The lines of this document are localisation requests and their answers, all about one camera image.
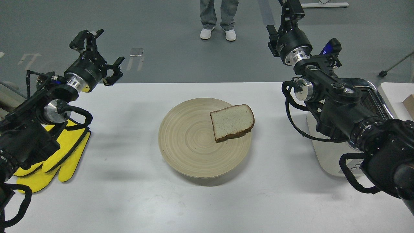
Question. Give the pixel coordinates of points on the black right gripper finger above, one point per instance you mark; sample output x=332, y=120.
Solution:
x=291, y=13

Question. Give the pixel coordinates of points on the slice of bread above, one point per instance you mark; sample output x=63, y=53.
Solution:
x=232, y=122

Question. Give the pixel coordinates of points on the white side table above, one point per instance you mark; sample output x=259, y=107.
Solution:
x=394, y=94

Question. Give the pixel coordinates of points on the grey stand leg with foot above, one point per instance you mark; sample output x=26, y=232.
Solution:
x=384, y=72

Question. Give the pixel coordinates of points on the white bar on floor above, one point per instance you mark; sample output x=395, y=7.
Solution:
x=324, y=5

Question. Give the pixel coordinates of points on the brown cardboard box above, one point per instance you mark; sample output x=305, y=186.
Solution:
x=409, y=105

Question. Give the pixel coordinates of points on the cream chrome toaster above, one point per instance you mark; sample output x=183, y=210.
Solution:
x=329, y=154

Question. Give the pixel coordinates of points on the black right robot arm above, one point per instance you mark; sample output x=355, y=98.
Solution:
x=386, y=145

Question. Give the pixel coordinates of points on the round wooden plate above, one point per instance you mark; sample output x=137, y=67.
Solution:
x=188, y=145

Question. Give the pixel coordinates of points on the small grey floor plate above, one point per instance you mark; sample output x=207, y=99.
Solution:
x=136, y=52

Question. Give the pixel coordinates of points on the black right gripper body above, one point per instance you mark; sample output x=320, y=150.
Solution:
x=292, y=46

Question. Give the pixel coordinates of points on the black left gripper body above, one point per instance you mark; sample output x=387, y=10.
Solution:
x=84, y=75

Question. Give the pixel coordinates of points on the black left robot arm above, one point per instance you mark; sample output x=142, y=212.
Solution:
x=29, y=133

